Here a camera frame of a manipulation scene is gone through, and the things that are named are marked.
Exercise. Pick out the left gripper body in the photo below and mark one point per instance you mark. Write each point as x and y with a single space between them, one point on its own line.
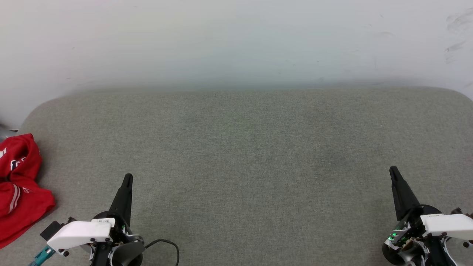
111 216

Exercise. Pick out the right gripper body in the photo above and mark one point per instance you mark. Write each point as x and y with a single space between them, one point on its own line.
404 232

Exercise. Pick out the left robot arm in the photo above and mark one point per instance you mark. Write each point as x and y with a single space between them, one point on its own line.
129 251

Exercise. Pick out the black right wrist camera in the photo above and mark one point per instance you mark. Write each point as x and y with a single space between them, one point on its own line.
460 211

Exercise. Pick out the grey metal frame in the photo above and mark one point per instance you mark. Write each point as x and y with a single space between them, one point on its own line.
5 132

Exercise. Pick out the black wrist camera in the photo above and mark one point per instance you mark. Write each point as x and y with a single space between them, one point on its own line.
460 211
50 231

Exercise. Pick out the red and white shirt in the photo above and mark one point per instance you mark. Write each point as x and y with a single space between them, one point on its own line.
20 192

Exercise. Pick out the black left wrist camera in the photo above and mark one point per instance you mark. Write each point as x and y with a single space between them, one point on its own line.
50 231

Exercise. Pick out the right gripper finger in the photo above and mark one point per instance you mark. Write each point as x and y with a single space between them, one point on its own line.
402 195

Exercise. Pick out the teal left camera connector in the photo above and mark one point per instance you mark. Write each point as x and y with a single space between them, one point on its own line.
43 255

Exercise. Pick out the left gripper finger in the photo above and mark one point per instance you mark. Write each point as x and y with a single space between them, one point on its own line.
123 201

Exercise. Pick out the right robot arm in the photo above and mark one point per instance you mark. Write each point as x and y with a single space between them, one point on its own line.
441 255

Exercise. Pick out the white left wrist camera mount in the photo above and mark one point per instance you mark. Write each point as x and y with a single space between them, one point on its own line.
79 232

